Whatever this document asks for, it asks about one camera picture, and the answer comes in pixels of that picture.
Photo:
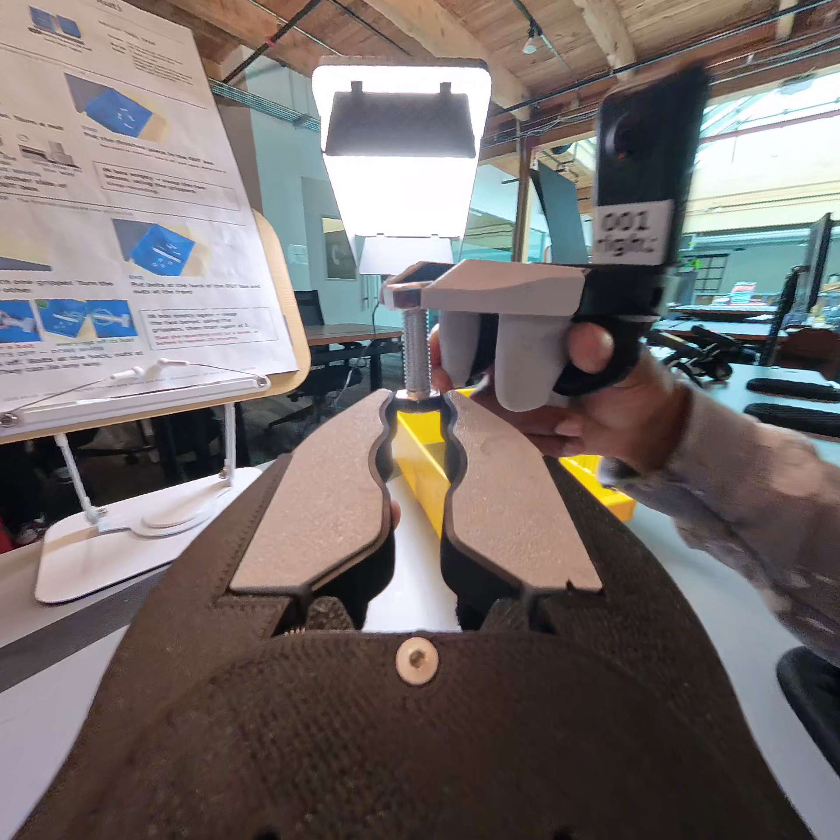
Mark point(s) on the brown top desk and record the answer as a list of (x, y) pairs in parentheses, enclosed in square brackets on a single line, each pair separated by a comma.
[(348, 334)]

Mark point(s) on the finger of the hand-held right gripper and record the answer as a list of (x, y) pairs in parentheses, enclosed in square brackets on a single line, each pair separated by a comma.
[(401, 283), (512, 289)]

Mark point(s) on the wooden document stand white base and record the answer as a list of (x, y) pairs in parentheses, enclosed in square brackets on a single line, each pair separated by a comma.
[(289, 315)]

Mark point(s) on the black monitor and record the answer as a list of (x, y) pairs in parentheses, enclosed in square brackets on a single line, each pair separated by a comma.
[(820, 256)]

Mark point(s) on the yellow plastic bin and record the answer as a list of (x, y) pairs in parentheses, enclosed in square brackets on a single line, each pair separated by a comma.
[(423, 459)]

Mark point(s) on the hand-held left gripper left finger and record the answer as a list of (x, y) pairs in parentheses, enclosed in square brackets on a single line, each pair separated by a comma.
[(315, 512)]

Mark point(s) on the grey door with dark window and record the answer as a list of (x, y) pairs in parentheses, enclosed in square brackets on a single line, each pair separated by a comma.
[(315, 223)]

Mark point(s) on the studio light panel on stand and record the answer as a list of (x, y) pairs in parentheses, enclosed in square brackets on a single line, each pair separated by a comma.
[(400, 164)]

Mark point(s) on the person's right hand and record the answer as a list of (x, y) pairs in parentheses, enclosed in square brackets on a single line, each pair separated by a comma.
[(630, 433)]

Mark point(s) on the person's right forearm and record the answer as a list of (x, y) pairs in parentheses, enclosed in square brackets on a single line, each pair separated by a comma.
[(754, 492)]

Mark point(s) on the black phone mount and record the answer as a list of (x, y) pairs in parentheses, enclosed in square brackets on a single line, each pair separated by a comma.
[(709, 358)]

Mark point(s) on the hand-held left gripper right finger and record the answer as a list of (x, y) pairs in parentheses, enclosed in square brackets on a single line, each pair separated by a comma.
[(518, 518)]

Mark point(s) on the dark top desk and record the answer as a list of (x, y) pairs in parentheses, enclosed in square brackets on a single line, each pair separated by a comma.
[(722, 310)]

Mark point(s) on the black office chair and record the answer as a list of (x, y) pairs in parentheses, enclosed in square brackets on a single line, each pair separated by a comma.
[(308, 308)]

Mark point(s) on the steel hex bolt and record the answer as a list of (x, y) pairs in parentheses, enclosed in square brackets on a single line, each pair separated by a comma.
[(417, 348)]

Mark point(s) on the printed instruction sheet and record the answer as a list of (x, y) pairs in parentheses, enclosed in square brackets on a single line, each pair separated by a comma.
[(131, 197)]

